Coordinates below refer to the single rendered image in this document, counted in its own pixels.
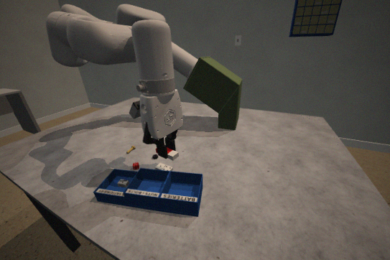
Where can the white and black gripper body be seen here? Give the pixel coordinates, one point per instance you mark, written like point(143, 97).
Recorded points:
point(162, 112)

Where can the white domino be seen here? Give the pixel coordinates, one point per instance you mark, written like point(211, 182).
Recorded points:
point(161, 166)

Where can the blue three-compartment bin tray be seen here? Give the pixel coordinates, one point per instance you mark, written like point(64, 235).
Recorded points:
point(159, 190)

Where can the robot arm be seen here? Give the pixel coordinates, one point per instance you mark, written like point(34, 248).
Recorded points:
point(85, 38)

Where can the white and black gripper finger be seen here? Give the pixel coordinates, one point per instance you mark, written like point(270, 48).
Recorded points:
point(170, 140)
point(161, 148)

